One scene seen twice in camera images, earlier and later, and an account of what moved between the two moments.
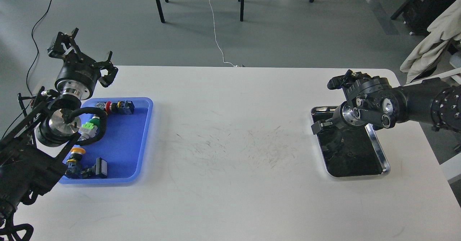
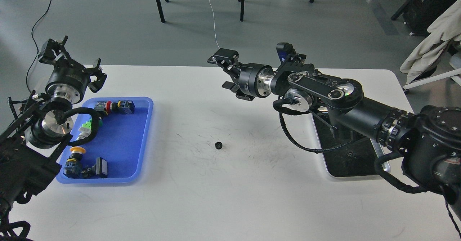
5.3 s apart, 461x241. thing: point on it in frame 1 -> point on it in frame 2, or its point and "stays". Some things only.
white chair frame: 455,61 stays
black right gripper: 346,114 -> 255,79
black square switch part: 99,170 stays
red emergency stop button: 126,107 stays
